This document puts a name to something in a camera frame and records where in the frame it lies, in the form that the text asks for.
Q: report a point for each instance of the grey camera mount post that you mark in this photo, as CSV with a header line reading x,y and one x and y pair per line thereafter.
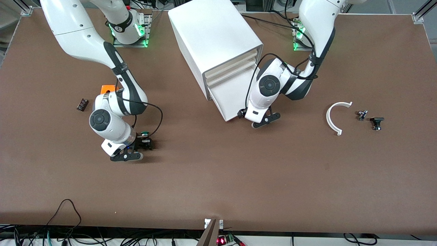
x,y
211,234

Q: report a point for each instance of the circuit board with red LED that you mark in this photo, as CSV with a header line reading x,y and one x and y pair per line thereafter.
x,y
225,240

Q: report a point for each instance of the orange button enclosure box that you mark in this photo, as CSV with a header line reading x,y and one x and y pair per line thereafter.
x,y
107,88

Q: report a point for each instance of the white curved plastic arc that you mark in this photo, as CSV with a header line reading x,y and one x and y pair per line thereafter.
x,y
328,118

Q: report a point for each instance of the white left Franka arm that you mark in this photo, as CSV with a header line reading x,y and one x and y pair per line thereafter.
x,y
269,85

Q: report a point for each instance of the small grey metal component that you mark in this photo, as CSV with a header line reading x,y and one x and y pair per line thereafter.
x,y
362,115

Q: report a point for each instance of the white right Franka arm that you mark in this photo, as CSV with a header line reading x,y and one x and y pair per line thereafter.
x,y
75,30

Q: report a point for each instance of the small black contact block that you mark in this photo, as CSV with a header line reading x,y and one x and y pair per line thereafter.
x,y
82,104

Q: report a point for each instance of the aluminium frame corner bracket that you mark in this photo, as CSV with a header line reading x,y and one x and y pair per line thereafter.
x,y
418,17
26,11

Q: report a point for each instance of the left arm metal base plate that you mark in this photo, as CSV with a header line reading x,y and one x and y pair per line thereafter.
x,y
302,48

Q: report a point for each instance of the black bracket part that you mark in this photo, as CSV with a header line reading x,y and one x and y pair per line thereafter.
x,y
377,121

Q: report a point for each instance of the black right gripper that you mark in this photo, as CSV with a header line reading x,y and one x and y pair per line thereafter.
x,y
143,142

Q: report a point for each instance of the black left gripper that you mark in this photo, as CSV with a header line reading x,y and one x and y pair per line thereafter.
x,y
239,113

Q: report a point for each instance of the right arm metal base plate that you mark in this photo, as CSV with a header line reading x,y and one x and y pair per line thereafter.
x,y
117,42

